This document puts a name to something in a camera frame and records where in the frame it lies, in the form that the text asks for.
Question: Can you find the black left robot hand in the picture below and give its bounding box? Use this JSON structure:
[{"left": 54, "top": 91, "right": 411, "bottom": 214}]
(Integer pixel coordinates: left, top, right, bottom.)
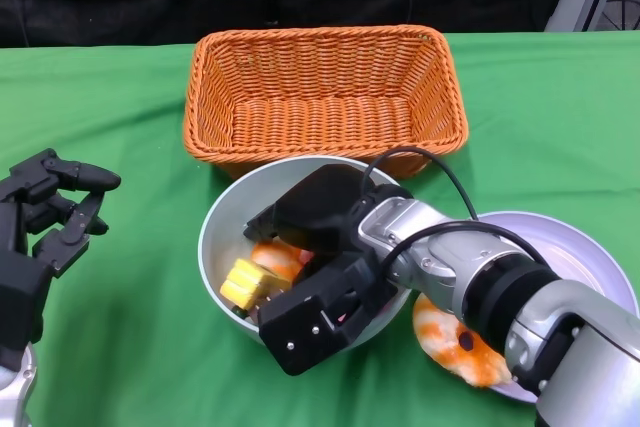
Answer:
[{"left": 0, "top": 148, "right": 122, "bottom": 363}]

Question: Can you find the yellow layered cake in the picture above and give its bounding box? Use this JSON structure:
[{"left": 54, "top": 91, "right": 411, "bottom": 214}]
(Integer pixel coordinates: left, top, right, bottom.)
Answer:
[{"left": 219, "top": 257, "right": 291, "bottom": 311}]

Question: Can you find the orange wicker basket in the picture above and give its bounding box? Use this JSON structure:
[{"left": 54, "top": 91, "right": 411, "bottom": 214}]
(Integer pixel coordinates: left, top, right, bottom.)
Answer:
[{"left": 182, "top": 24, "right": 470, "bottom": 181}]

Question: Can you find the green tablecloth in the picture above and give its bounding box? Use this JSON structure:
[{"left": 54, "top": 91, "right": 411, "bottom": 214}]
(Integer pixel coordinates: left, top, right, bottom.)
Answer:
[{"left": 0, "top": 29, "right": 640, "bottom": 427}]

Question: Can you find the pale green bowl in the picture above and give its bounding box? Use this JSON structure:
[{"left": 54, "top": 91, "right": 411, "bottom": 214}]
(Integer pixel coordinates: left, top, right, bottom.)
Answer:
[{"left": 197, "top": 155, "right": 416, "bottom": 348}]

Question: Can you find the lavender plate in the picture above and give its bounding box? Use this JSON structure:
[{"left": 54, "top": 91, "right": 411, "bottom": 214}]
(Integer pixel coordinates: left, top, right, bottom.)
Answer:
[{"left": 414, "top": 211, "right": 640, "bottom": 404}]

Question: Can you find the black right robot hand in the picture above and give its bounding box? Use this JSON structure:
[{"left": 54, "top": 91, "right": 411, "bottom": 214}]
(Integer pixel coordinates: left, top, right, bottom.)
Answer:
[{"left": 243, "top": 164, "right": 416, "bottom": 377}]

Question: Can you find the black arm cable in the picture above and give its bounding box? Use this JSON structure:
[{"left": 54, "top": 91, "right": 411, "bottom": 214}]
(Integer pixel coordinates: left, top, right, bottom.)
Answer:
[{"left": 359, "top": 146, "right": 549, "bottom": 273}]

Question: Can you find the orange swirl ring bread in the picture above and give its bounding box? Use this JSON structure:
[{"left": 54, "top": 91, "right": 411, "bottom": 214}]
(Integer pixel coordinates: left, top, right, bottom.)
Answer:
[
  {"left": 249, "top": 240, "right": 306, "bottom": 281},
  {"left": 412, "top": 294, "right": 514, "bottom": 388}
]

